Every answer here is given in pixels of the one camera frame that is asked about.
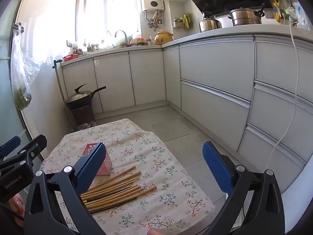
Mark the crumpled plastic bag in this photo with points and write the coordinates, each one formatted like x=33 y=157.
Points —
x=86 y=125

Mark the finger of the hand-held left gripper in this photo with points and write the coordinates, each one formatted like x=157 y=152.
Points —
x=11 y=145
x=36 y=146

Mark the steel kettle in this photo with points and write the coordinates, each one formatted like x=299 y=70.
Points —
x=209 y=24

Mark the wall power outlet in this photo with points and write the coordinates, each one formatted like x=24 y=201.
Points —
x=269 y=13

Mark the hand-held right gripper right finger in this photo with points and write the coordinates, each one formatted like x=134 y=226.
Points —
x=215 y=166

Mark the person's left hand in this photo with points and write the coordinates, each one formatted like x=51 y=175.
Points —
x=17 y=204

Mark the dark brown bin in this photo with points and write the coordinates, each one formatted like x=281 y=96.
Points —
x=82 y=116

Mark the wall condiment rack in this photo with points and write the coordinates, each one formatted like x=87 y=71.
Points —
x=178 y=22

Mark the green clip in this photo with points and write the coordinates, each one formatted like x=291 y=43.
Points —
x=288 y=11

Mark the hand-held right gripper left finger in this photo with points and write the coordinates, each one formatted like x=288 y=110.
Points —
x=90 y=166

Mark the yellow hanging bags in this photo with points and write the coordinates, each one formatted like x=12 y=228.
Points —
x=187 y=20

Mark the metal sink faucet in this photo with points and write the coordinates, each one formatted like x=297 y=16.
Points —
x=126 y=38

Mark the dark pipe with bracket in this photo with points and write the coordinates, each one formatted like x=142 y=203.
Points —
x=59 y=78

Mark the person's right hand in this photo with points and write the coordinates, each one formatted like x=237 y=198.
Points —
x=155 y=232

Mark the yellow clay pot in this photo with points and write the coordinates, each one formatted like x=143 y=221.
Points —
x=163 y=38

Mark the white kitchen base cabinets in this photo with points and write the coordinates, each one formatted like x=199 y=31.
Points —
x=220 y=61

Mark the black wok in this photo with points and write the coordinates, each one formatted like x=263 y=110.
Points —
x=97 y=90

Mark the row of small bottles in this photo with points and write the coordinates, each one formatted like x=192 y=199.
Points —
x=91 y=46

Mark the hanging bag of greens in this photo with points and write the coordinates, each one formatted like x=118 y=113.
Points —
x=23 y=83

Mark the frosted glass sliding door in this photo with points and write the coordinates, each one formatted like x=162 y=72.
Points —
x=7 y=90

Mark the red plastic basket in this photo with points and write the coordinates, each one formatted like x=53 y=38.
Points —
x=71 y=58

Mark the black wall hooks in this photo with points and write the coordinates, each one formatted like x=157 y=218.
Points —
x=68 y=43

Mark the water heater pipes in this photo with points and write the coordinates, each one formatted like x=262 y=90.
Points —
x=154 y=19

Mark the metal wok lid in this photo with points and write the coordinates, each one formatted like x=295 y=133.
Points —
x=78 y=96

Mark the woven basket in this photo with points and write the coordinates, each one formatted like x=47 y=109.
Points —
x=138 y=41

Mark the black door hook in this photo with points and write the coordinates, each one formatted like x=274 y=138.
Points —
x=19 y=27

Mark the kitchen window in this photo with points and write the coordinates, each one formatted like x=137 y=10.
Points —
x=97 y=12

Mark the pink plastic chopstick holder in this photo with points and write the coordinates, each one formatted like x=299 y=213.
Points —
x=105 y=166

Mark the floral tablecloth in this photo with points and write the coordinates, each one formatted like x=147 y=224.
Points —
x=146 y=151

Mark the white plastic bag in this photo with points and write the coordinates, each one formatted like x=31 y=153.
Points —
x=299 y=12

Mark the steel stockpot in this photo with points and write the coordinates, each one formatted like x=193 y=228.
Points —
x=245 y=17

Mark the bundle of wooden chopsticks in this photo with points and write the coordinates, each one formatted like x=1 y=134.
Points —
x=117 y=191

